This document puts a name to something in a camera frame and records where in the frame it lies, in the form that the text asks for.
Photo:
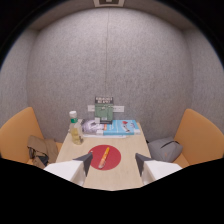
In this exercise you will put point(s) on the blue book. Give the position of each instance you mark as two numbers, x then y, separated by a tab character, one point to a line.
121	127

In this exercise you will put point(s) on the orange yellow pen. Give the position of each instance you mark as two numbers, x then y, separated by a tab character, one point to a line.
104	157

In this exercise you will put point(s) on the tan bag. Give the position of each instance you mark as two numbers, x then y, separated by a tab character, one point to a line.
41	148

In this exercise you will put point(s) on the red round mat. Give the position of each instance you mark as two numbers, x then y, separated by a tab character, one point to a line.
109	156

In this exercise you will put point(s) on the orange bench seat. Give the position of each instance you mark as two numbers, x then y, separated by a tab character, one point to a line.
199	137
17	134

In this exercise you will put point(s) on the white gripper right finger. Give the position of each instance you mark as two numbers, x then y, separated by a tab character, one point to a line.
154	168

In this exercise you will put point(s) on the green box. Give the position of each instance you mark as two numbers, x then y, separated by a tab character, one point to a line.
103	111

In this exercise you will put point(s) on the grey bag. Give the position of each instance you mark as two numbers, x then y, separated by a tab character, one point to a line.
164	148

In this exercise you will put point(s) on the yellow drink bottle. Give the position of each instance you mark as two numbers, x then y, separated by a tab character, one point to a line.
76	131

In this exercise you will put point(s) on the ceiling light fixture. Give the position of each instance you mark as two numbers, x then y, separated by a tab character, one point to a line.
108	2

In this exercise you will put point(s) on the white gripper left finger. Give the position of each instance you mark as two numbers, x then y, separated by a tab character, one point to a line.
71	167

